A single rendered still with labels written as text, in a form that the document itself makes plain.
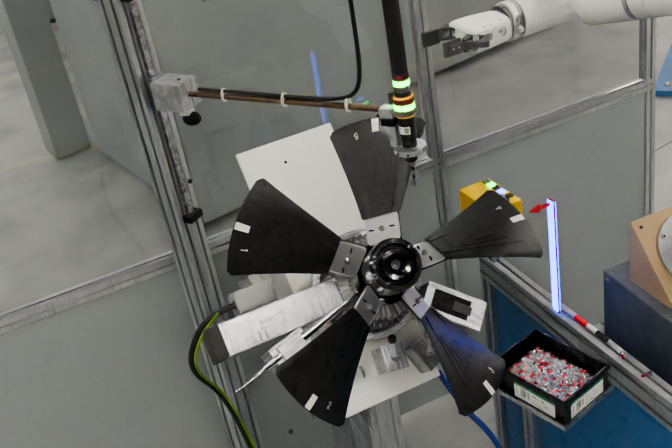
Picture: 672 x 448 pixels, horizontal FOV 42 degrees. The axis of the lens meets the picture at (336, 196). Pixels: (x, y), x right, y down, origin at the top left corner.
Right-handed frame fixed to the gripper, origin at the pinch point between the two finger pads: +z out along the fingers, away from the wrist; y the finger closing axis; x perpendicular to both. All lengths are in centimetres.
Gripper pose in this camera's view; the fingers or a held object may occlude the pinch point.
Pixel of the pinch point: (437, 43)
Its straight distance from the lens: 182.7
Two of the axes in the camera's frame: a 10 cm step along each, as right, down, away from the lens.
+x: -1.6, -8.6, -4.8
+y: -4.2, -3.8, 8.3
